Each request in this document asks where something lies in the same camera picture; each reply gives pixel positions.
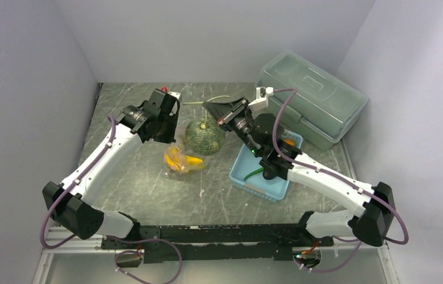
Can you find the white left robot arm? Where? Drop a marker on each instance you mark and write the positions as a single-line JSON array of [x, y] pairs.
[[70, 202]]

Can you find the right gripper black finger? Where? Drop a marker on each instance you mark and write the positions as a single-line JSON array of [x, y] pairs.
[[242, 125], [226, 111]]

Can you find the yellow banana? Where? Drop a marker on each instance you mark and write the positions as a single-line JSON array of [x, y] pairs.
[[189, 163], [171, 158]]

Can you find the light blue plastic basket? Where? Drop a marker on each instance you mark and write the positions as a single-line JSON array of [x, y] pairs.
[[273, 190]]

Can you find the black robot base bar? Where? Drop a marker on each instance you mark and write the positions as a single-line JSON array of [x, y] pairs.
[[225, 242]]

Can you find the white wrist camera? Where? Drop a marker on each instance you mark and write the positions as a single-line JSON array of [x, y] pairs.
[[262, 98], [176, 95]]

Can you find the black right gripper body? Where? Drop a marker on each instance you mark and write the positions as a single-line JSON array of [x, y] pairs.
[[243, 125]]

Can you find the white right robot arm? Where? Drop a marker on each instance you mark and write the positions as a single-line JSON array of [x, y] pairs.
[[369, 210]]

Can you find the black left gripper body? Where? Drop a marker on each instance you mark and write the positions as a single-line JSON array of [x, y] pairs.
[[167, 131]]

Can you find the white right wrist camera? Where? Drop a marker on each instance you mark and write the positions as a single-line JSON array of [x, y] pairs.
[[262, 98]]

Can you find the green chili pepper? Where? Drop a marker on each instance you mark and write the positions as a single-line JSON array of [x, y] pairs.
[[253, 173]]

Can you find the orange mango fruit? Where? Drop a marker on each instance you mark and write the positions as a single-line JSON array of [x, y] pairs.
[[289, 142]]

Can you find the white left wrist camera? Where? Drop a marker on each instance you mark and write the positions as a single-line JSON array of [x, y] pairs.
[[176, 95]]

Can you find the clear zip top bag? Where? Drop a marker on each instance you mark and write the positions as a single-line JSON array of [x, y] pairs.
[[185, 150]]

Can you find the netted green melon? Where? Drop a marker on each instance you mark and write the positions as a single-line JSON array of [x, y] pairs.
[[202, 135]]

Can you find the green storage box, clear lid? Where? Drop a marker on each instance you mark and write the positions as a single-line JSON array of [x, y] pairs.
[[324, 108]]

